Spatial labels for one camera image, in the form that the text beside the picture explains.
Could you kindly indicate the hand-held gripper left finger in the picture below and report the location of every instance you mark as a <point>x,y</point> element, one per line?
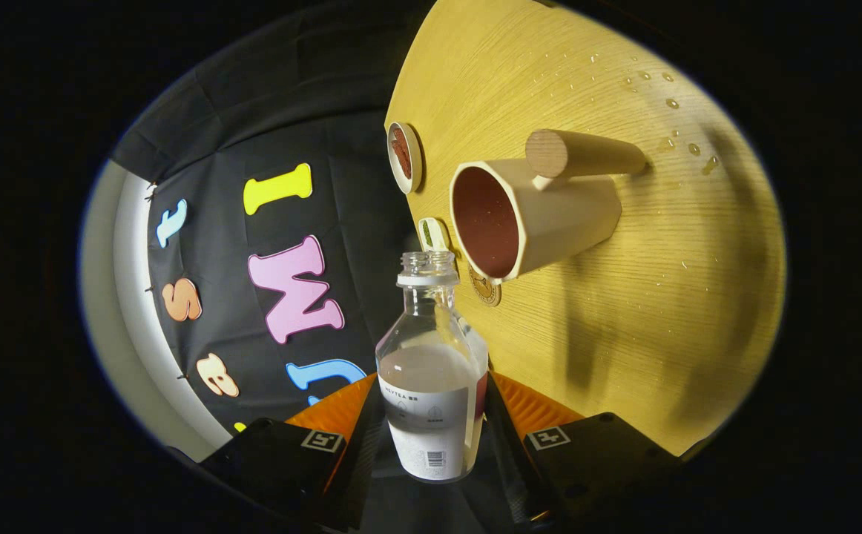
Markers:
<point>357,460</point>

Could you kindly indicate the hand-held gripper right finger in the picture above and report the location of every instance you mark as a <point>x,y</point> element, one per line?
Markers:
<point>505,460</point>

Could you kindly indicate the clear juice bottle white label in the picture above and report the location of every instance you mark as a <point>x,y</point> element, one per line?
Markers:
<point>431,386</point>

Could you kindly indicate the round cork coaster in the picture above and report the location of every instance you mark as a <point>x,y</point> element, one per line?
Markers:
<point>487,291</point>

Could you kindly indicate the wooden table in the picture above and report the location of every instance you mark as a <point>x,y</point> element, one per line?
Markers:
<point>661,297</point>

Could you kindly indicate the white divided grain dish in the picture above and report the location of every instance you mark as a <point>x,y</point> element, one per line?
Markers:
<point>431,233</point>

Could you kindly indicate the red meat piece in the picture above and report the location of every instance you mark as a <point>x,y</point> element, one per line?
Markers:
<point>400,142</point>
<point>404,165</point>

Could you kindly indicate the round white plate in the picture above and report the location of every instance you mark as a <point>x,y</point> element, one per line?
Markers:
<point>416,159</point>

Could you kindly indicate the black backdrop cloth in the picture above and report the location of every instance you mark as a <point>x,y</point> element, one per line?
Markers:
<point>253,148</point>

